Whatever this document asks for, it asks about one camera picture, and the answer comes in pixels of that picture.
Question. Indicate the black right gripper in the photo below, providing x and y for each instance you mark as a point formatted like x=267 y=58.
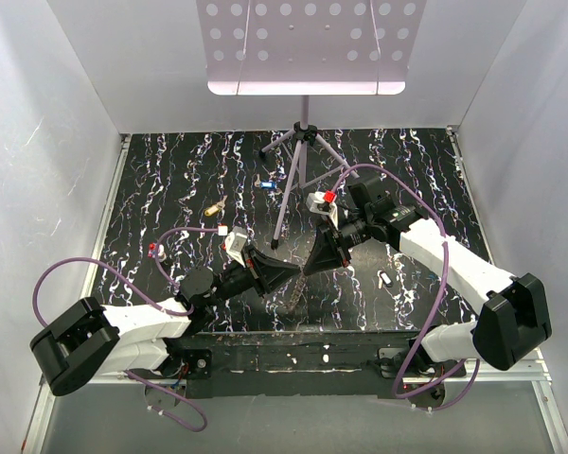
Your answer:
x=327 y=253

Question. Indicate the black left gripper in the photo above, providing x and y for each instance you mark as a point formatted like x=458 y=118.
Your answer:
x=266 y=273

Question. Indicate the key with black tag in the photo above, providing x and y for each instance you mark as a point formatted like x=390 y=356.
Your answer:
x=385 y=279

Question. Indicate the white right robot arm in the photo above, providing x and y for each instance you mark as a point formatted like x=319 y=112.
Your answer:
x=512 y=312

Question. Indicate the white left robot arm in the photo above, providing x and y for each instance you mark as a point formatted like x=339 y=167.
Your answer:
x=91 y=339

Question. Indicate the key with yellow tag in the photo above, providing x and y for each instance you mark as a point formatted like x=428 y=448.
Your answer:
x=214 y=209

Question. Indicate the key with blue tag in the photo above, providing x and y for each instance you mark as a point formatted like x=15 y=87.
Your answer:
x=265 y=185

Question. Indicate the white perforated music stand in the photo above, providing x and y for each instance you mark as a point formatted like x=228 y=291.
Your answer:
x=308 y=48

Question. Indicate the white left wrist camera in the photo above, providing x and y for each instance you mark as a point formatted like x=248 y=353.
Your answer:
x=234 y=245

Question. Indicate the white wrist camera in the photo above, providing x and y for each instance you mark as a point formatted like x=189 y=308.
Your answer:
x=323 y=204
x=234 y=245

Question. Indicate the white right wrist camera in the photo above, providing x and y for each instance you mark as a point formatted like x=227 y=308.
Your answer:
x=323 y=204

